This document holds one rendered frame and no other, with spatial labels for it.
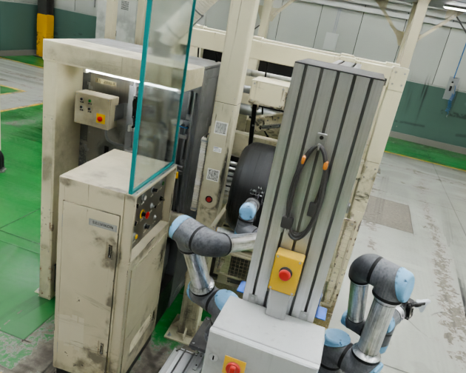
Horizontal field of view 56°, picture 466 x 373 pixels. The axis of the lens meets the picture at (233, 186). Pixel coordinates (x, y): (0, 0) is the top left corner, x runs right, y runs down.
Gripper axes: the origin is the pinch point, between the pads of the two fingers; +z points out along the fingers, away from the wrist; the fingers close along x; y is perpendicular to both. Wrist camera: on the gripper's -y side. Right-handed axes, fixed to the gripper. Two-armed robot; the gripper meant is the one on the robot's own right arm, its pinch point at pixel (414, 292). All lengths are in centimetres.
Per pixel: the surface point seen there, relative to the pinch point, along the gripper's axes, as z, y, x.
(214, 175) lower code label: -18, -32, -119
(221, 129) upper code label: -18, -60, -116
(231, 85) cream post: -17, -85, -111
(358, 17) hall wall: 827, -222, -491
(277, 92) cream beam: 17, -82, -105
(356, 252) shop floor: 220, 90, -129
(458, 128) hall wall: 950, 16, -249
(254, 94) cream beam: 10, -80, -117
